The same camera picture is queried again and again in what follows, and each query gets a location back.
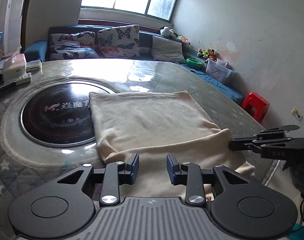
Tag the flat green box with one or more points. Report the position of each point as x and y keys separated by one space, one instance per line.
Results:
x=34 y=65

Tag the cream fleece garment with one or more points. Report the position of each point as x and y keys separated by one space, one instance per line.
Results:
x=147 y=120

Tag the white tissue pack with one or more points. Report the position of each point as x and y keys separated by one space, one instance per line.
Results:
x=14 y=70

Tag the clear plastic storage box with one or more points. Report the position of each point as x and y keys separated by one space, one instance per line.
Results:
x=218 y=71

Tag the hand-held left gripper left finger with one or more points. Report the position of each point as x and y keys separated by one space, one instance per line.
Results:
x=135 y=167

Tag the green plastic bowl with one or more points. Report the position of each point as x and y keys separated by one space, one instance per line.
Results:
x=194 y=63

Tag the pink pack in clear wrap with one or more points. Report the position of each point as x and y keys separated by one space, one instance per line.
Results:
x=19 y=57

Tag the white wall outlet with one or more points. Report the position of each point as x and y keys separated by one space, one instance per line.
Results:
x=297 y=113

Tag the butterfly print pillow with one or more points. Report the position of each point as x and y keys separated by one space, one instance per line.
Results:
x=72 y=46
x=117 y=41

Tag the brown wooden door frame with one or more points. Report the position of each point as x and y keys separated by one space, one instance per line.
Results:
x=24 y=17

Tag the person's right hand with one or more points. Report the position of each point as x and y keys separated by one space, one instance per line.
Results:
x=301 y=177

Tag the round black induction cooktop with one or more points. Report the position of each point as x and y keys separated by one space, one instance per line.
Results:
x=54 y=125

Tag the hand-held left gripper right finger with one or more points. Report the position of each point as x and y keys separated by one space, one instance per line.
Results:
x=170 y=168

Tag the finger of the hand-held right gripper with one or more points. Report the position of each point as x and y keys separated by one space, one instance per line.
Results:
x=290 y=127
x=242 y=145

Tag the pink plush toy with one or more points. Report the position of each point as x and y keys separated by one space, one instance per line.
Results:
x=185 y=40

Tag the panda plush toy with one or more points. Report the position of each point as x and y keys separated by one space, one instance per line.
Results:
x=167 y=32

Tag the grey pillow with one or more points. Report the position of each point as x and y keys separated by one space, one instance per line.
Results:
x=167 y=48

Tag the teal smartwatch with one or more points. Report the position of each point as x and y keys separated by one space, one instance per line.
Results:
x=2 y=86

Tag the red plastic stool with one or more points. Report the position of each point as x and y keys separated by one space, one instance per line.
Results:
x=255 y=105

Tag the blue sofa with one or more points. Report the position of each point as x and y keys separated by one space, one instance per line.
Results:
x=34 y=50

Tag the white power strip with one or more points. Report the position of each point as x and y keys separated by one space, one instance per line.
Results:
x=23 y=78

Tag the red and brown plush toy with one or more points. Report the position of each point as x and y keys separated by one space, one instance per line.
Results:
x=212 y=53

